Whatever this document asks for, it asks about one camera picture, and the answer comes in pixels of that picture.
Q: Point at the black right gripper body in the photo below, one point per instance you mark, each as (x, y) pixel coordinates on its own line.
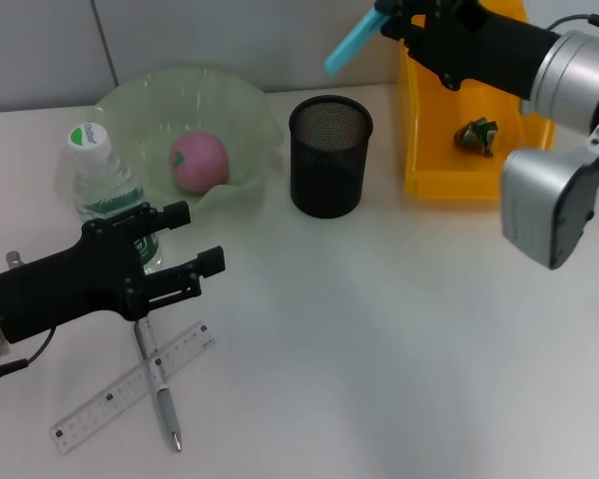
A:
(479, 45)

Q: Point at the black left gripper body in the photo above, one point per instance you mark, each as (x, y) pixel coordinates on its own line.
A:
(65, 284)

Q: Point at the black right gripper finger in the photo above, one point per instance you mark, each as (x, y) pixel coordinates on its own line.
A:
(399, 29)
(404, 6)

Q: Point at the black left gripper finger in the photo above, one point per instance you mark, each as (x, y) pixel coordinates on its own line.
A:
(212, 262)
(177, 214)

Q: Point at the blue safety scissors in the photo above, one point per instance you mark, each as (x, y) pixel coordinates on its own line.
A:
(347, 47)

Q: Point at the pink toy peach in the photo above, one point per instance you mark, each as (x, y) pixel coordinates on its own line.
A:
(199, 162)

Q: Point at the green plastic wrapper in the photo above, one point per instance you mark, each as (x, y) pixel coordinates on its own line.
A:
(476, 135)

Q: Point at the clear green-label water bottle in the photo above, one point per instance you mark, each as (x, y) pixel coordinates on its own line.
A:
(97, 169)

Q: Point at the clear plastic ruler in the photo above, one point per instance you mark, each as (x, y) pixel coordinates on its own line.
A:
(105, 401)

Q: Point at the pale green wavy fruit plate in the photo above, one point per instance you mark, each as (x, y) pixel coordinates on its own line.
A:
(130, 110)

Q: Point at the black mesh pen holder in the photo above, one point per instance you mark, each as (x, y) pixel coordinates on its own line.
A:
(329, 169)

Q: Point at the silver ballpoint pen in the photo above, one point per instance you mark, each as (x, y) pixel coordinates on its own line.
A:
(167, 409)

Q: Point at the yellow plastic bin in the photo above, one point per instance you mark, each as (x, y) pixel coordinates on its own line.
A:
(454, 169)

